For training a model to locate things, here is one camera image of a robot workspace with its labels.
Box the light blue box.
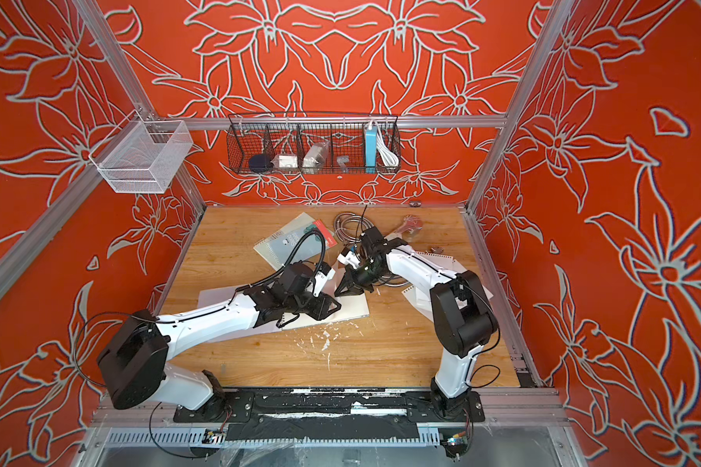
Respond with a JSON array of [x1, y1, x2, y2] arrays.
[[364, 122, 378, 174]]

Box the white sticker picture notebook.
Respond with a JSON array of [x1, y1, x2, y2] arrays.
[[198, 286, 370, 342]]

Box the clear plastic bag in basket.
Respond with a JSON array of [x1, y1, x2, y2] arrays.
[[302, 141, 330, 174]]

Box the white small box in basket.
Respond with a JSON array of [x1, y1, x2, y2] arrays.
[[272, 154, 300, 171]]

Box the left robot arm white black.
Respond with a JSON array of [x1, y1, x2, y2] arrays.
[[97, 256, 341, 418]]

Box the white wire basket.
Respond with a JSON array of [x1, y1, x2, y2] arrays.
[[93, 121, 193, 195]]

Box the black wire wall basket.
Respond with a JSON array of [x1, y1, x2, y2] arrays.
[[226, 112, 402, 175]]

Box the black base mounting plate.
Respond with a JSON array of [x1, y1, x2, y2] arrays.
[[173, 387, 485, 442]]

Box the teal steno notes notebook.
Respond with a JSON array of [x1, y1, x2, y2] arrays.
[[285, 220, 337, 263]]

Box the dark round object in basket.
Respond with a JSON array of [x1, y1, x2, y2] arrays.
[[248, 154, 275, 173]]

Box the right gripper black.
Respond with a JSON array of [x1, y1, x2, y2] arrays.
[[332, 262, 387, 297]]

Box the small metal clip in basket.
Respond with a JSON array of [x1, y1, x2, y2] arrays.
[[337, 156, 351, 173]]

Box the white cable in basket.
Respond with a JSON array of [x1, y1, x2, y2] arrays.
[[376, 129, 401, 169]]

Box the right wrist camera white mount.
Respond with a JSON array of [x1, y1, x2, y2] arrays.
[[337, 247, 361, 270]]

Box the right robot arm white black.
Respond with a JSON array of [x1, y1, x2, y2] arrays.
[[335, 228, 500, 420]]

